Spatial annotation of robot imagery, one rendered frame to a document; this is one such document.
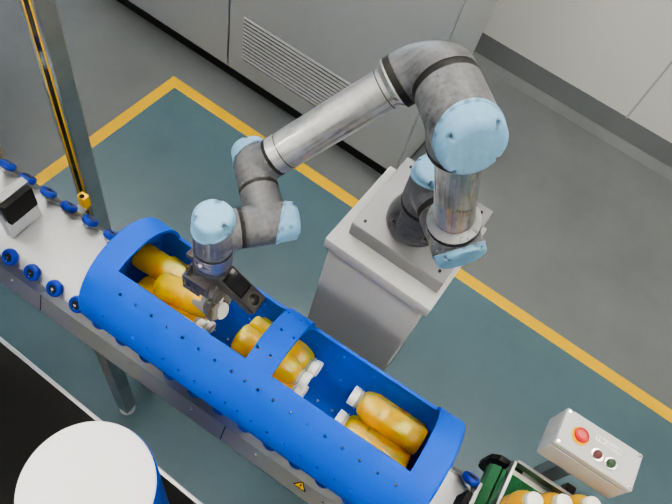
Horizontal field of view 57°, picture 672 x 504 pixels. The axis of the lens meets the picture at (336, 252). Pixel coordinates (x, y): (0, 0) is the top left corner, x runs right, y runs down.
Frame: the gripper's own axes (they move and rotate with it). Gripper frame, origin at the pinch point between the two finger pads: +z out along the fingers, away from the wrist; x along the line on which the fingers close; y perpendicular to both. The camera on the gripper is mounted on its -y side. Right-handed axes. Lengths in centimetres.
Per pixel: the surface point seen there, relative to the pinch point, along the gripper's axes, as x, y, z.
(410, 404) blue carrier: -13, -46, 15
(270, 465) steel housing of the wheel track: 13.3, -25.4, 33.5
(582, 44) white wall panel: -279, -35, 82
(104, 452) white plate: 34.6, 4.4, 17.0
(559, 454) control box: -23, -82, 16
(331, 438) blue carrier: 9.2, -34.8, 0.9
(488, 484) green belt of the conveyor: -14, -74, 32
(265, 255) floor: -81, 36, 120
